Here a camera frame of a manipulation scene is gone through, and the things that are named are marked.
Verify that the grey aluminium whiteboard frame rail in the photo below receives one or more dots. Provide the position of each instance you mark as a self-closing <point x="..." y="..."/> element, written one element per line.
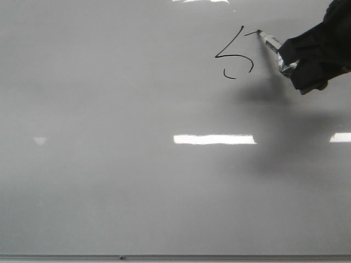
<point x="182" y="258"/>

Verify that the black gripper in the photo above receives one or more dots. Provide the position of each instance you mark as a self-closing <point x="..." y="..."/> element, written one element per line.
<point x="321" y="53"/>

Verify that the black whiteboard marker pen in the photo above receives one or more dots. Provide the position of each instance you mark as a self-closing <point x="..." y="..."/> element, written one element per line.
<point x="274" y="45"/>

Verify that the white glossy whiteboard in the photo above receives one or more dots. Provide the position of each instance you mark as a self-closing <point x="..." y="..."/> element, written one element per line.
<point x="164" y="127"/>

